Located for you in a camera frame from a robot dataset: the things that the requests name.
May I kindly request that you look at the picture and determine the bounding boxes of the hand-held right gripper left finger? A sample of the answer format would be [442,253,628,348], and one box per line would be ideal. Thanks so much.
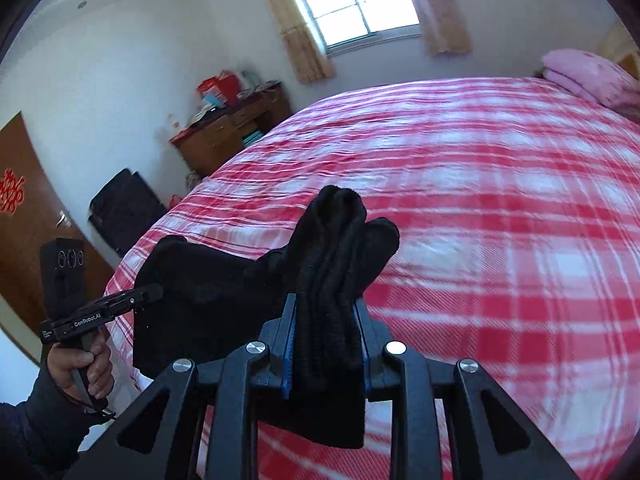
[65,294,301,480]

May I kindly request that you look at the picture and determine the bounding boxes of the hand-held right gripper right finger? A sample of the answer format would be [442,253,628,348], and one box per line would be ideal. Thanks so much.
[352,297,581,480]

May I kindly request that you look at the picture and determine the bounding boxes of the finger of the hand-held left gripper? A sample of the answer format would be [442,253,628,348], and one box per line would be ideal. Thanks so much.
[102,283,165,318]

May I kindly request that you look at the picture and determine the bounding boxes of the black pants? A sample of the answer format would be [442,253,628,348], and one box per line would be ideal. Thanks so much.
[132,185,401,448]

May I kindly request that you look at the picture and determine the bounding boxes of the person's left forearm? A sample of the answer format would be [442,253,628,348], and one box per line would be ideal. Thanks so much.
[0,365,108,480]

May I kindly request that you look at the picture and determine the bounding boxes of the person's left hand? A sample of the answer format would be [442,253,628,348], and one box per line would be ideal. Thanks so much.
[47,332,115,403]

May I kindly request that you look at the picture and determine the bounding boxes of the brown wooden door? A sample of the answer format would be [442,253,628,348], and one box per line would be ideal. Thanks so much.
[0,111,116,366]

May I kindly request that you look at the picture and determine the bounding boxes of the black suitcase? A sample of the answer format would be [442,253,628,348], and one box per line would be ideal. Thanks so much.
[89,169,168,256]

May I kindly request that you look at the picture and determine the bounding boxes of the red door decoration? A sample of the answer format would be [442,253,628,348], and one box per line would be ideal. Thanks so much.
[0,167,26,216]

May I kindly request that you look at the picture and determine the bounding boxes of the wooden desk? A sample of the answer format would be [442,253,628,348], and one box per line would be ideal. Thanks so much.
[170,82,293,178]

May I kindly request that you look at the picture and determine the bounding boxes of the red plaid blanket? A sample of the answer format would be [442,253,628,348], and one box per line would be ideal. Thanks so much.
[102,76,640,480]

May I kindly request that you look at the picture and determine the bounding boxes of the red bag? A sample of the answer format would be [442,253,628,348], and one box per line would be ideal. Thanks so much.
[196,71,240,106]

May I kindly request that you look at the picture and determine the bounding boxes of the beige curtain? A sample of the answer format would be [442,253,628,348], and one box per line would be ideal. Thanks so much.
[407,0,473,56]
[250,0,335,86]

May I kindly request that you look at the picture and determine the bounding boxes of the pink folded blanket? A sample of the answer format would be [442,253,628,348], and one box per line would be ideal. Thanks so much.
[542,49,640,123]

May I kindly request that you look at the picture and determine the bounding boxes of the window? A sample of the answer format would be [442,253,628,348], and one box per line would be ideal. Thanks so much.
[287,0,421,51]

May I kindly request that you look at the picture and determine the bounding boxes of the cream wooden headboard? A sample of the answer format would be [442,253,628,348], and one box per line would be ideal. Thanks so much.
[597,20,640,81]

